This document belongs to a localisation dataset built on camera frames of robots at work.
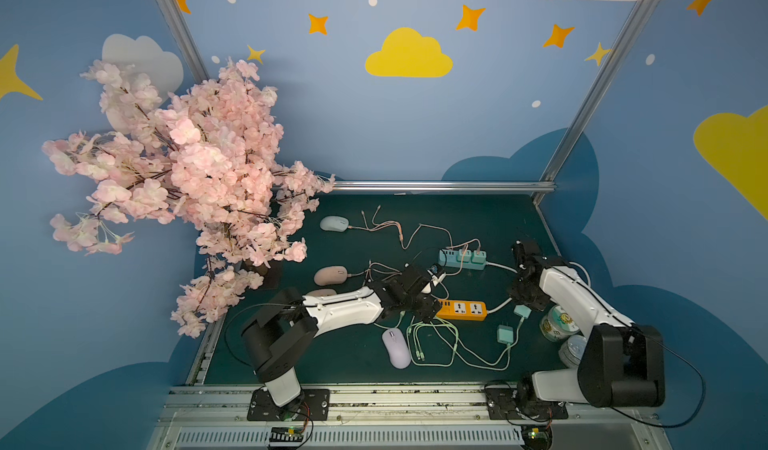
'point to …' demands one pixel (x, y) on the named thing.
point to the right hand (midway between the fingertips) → (528, 295)
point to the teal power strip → (448, 257)
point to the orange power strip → (465, 310)
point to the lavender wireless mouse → (397, 347)
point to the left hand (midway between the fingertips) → (433, 293)
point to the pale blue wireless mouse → (334, 223)
